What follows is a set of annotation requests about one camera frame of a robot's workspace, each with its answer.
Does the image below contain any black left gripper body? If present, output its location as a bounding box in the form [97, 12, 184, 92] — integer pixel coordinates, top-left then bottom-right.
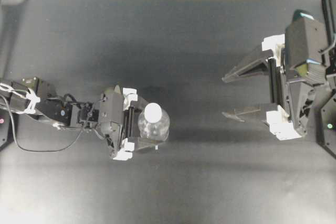
[98, 85, 134, 158]

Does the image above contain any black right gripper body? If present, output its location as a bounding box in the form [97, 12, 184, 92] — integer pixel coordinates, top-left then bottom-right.
[267, 44, 315, 137]

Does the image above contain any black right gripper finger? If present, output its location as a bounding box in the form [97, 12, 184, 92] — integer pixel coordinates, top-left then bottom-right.
[222, 104, 301, 141]
[222, 34, 285, 83]

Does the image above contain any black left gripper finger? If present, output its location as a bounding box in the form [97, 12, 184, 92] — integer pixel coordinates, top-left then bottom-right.
[112, 137, 167, 162]
[122, 88, 149, 110]

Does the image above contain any white bottle cap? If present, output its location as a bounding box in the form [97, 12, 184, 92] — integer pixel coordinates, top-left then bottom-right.
[144, 103, 162, 123]

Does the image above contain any clear plastic bottle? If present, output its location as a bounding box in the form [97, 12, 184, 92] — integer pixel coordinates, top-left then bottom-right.
[138, 107, 170, 141]

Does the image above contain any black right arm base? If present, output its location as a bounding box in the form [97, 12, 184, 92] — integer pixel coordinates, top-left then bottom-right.
[316, 90, 335, 159]

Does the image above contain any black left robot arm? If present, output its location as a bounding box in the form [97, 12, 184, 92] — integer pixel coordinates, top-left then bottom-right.
[1, 77, 170, 161]

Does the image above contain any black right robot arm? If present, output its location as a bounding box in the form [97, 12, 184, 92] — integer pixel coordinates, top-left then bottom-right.
[222, 10, 335, 141]

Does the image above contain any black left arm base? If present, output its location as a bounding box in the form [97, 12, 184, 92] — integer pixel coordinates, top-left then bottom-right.
[0, 110, 14, 151]

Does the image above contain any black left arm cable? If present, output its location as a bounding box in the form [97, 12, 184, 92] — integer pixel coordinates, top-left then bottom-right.
[0, 95, 90, 154]

